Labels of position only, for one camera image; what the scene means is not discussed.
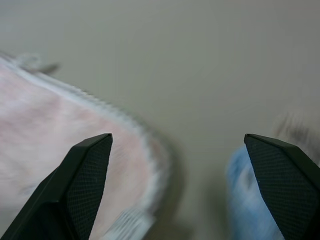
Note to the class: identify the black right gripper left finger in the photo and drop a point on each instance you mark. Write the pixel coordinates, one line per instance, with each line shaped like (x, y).
(75, 190)

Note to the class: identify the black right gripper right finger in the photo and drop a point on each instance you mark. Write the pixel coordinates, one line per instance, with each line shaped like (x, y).
(285, 185)

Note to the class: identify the blue towel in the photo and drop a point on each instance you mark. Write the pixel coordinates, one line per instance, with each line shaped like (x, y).
(246, 200)

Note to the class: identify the pink towel with white edge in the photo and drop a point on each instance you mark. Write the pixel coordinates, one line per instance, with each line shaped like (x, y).
(57, 130)

